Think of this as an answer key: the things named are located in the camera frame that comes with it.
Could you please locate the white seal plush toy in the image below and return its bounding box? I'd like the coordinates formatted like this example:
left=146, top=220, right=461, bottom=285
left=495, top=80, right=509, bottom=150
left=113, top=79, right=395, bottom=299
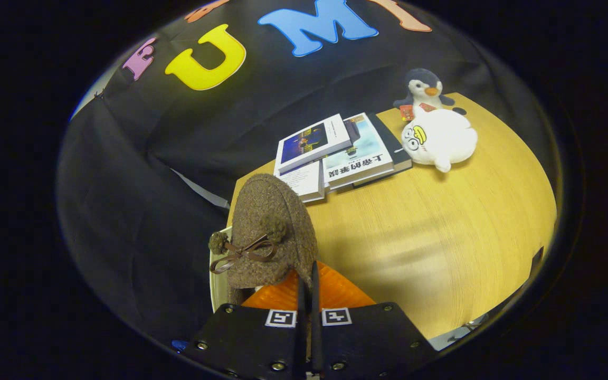
left=401, top=108, right=479, bottom=174

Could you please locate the black book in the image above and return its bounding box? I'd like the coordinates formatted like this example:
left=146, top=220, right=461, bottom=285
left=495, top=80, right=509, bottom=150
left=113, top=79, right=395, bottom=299
left=353, top=113, right=413, bottom=189

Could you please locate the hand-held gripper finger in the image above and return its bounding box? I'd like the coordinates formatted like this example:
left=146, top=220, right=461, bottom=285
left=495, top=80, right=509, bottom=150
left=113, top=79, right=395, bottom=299
left=184, top=261, right=307, bottom=380
left=310, top=260, right=438, bottom=380

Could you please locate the white book pale blue cover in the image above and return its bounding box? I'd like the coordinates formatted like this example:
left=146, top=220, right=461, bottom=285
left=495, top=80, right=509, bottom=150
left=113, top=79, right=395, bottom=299
left=321, top=112, right=395, bottom=189

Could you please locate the plain white book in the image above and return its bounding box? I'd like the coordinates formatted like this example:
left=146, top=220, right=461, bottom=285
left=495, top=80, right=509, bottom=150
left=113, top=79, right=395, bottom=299
left=278, top=161, right=327, bottom=204

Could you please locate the brown fuzzy shoe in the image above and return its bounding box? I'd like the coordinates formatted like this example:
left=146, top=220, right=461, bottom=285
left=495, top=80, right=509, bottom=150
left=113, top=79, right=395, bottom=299
left=208, top=173, right=319, bottom=306

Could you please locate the penguin plush toy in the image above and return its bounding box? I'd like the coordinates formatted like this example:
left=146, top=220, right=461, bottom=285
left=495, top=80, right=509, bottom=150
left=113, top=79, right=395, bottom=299
left=393, top=68, right=456, bottom=121

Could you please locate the white book blue photo cover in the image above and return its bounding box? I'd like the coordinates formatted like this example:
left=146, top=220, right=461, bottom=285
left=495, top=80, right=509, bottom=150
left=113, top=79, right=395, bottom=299
left=274, top=113, right=353, bottom=175

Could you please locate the green fabric storage box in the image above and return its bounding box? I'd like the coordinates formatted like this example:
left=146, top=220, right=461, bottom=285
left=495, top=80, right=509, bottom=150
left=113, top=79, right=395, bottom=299
left=209, top=227, right=233, bottom=313

